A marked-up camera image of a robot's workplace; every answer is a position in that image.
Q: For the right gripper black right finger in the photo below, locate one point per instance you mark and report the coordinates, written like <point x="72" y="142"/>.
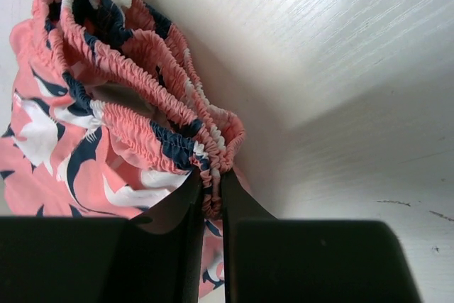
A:
<point x="267" y="259"/>

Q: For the pink shark print shorts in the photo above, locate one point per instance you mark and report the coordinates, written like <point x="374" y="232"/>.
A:
<point x="108" y="117"/>

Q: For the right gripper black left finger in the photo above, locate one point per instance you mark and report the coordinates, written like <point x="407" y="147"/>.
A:
<point x="154" y="257"/>

